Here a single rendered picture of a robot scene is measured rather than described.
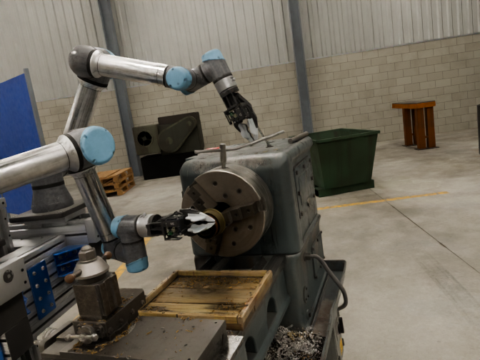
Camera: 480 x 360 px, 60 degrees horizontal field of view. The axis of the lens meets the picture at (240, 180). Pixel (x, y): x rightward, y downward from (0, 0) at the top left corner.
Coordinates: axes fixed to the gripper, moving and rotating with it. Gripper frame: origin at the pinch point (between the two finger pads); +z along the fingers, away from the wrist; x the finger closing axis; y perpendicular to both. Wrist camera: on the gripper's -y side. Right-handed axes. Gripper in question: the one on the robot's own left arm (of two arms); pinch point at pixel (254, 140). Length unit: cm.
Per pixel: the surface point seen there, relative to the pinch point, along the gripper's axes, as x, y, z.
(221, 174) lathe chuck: -10.4, 17.0, 5.8
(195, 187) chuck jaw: -19.9, 20.4, 5.8
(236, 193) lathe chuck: -8.7, 17.0, 13.6
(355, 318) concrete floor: -28, -105, 129
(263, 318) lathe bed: -13, 31, 53
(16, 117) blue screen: -416, -313, -192
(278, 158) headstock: 5.2, 0.0, 10.0
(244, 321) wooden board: -7, 53, 42
